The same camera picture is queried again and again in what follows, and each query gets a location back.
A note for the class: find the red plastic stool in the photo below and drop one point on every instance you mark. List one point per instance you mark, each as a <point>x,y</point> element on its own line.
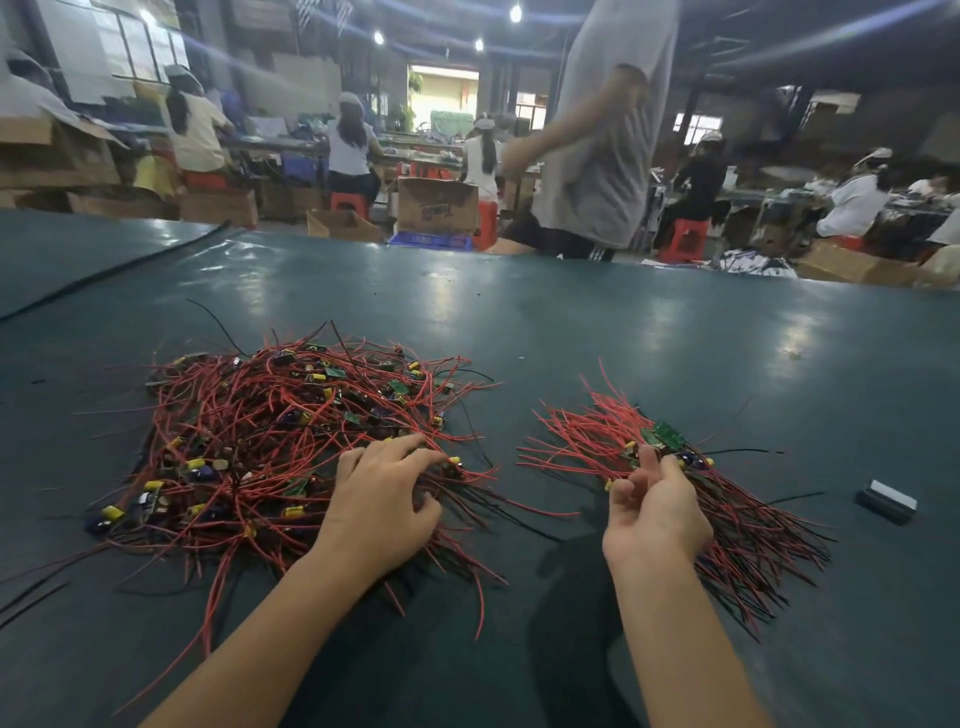
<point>348,203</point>
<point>684,240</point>
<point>849,242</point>
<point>486,224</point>
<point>206,180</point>

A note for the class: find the person's left forearm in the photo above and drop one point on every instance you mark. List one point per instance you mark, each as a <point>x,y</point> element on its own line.
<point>248,653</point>

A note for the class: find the small black grey block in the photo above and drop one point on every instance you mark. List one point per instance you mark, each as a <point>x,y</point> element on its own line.
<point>887,501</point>

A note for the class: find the person's right hand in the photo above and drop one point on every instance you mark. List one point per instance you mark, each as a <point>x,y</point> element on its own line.
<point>653,518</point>

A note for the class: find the dark green table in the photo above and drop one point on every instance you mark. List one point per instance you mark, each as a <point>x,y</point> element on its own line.
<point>780,345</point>

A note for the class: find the heap of black white items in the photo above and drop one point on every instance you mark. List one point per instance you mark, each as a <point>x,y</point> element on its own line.
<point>753,263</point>

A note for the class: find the grid window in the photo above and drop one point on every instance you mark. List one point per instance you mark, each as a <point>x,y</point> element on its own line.
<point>138,45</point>

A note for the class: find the large open cardboard box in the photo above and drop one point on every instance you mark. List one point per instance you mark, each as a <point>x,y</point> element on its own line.
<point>53,153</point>

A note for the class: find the person's left hand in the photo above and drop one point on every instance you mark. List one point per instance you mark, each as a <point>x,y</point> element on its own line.
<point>375,510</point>

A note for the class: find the person's right forearm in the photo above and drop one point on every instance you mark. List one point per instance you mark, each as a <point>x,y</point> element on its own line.
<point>690,645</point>

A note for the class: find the yellow sack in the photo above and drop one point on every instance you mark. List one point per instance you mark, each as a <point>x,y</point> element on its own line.
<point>155,176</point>

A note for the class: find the blue plastic crate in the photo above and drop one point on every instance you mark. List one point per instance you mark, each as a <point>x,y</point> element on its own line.
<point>431,240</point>

